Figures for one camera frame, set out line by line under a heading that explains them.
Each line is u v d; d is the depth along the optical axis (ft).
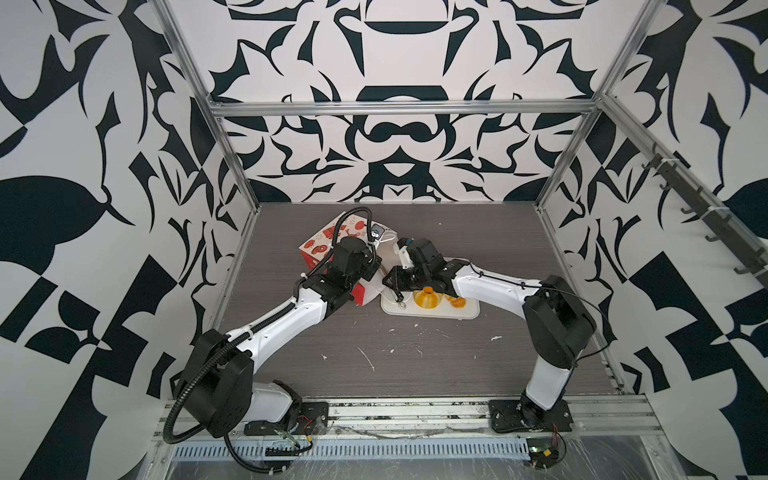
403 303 2.72
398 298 2.72
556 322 1.60
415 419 2.47
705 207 1.95
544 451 2.34
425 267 2.30
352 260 2.00
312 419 2.40
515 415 2.43
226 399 1.33
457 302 2.99
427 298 2.98
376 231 2.31
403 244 2.74
